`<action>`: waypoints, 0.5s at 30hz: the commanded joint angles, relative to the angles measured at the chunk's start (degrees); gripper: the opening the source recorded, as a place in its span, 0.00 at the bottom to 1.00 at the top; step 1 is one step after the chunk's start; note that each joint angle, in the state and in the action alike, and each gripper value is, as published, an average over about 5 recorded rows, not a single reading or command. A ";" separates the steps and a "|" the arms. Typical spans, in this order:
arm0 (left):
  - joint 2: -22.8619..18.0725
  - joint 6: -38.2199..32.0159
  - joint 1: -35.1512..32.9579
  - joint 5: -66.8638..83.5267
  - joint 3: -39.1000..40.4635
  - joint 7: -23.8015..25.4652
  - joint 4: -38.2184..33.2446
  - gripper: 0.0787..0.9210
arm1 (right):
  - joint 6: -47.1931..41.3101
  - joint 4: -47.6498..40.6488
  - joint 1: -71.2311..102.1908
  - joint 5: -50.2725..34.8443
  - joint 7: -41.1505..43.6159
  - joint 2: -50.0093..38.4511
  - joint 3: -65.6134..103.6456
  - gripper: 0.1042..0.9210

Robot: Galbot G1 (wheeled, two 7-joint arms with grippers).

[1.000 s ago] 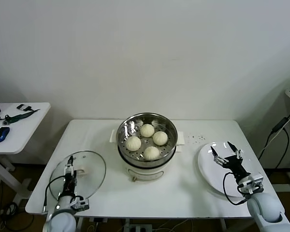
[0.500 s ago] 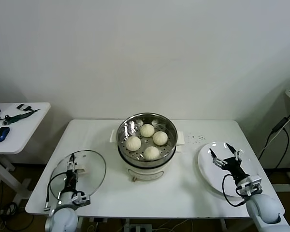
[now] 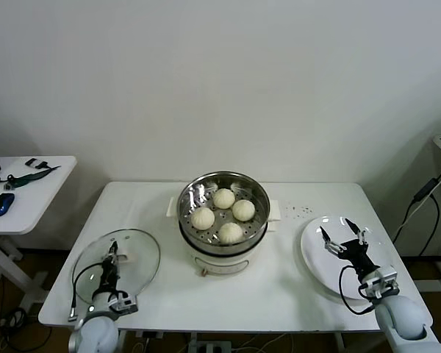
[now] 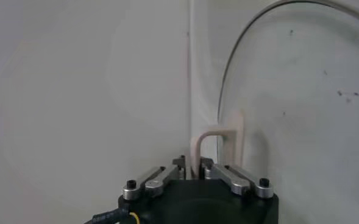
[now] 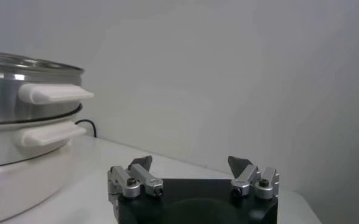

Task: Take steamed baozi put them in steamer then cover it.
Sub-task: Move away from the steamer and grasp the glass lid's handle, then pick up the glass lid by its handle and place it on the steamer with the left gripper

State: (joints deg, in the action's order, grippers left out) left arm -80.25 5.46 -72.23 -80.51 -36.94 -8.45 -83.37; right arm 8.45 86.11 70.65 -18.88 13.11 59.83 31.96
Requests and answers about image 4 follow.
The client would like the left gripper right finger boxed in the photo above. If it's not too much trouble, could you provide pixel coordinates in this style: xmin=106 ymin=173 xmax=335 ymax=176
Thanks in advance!
xmin=199 ymin=156 xmax=274 ymax=199

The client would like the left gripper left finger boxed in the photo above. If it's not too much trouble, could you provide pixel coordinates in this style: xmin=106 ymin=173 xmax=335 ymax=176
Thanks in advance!
xmin=121 ymin=155 xmax=187 ymax=201

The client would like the glass lid with cream handle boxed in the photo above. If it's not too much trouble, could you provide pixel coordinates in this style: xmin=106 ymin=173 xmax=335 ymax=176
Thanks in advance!
xmin=190 ymin=0 xmax=359 ymax=224

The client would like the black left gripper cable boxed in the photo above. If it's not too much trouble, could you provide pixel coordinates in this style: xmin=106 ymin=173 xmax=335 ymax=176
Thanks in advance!
xmin=83 ymin=208 xmax=141 ymax=224

